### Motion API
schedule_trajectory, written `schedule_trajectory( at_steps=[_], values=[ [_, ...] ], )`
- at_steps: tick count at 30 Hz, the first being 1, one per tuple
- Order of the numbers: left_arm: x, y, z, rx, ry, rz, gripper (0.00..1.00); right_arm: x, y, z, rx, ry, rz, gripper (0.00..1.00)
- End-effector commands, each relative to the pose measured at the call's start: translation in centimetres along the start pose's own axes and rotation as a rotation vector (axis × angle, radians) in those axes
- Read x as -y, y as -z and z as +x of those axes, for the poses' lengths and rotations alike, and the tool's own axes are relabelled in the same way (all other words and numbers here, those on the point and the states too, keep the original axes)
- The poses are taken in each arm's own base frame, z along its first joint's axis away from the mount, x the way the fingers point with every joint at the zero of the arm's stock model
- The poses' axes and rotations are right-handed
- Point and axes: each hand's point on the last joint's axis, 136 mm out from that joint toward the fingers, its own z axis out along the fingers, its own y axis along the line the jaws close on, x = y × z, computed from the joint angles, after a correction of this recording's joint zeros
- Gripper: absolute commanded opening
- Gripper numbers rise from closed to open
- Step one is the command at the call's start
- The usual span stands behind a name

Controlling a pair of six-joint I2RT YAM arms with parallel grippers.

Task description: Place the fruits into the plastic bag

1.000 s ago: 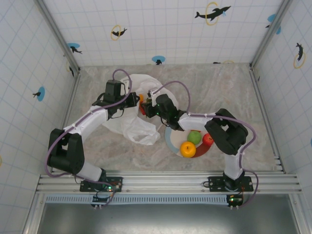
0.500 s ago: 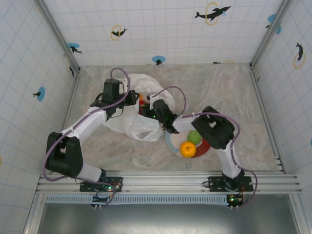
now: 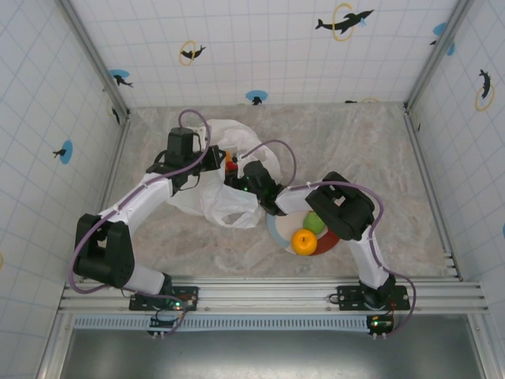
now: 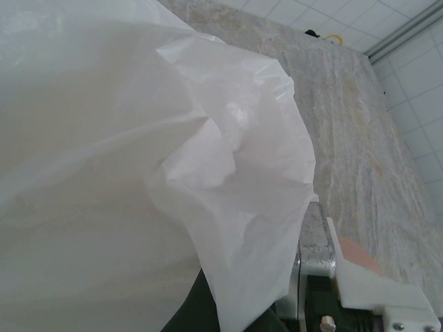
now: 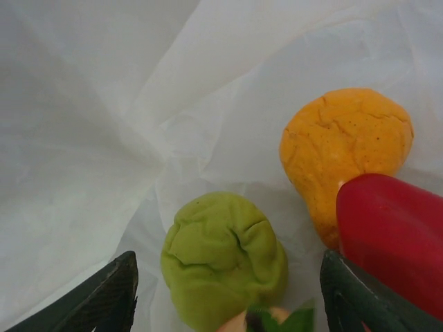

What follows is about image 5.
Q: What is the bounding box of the smooth red toy fruit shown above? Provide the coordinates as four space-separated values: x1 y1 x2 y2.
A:
336 173 443 322

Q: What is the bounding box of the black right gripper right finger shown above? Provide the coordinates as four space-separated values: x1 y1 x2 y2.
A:
319 250 443 332

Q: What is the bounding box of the green squishy toy fruit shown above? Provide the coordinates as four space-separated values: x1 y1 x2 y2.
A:
160 191 289 331

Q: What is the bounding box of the white plastic bag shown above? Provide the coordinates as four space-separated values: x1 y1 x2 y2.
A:
0 0 443 332

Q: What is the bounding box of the peach toy fruit with leaves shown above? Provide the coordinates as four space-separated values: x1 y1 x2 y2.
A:
216 299 316 332

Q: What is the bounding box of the orange squishy toy pear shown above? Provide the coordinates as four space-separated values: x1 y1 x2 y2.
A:
279 87 415 250

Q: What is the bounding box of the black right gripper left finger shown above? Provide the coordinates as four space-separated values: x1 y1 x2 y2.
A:
0 250 139 332

